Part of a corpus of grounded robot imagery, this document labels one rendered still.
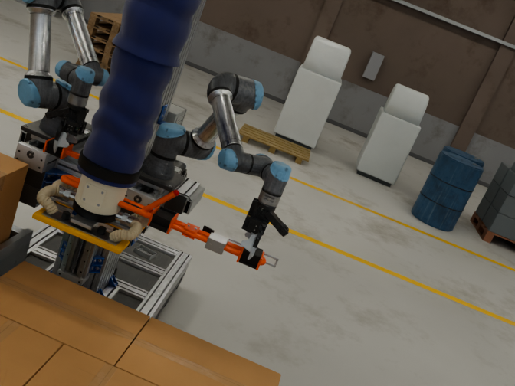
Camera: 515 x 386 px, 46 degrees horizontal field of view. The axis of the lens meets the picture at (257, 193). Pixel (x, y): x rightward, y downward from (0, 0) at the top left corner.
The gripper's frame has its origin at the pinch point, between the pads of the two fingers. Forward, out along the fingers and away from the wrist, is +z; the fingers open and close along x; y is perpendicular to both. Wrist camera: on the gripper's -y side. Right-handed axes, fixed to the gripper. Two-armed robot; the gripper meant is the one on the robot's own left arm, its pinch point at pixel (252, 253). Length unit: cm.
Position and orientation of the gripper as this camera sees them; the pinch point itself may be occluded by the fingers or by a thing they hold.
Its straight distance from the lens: 226.2
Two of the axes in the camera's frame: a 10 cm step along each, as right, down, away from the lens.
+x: -1.3, 2.7, -9.5
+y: -9.2, -3.8, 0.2
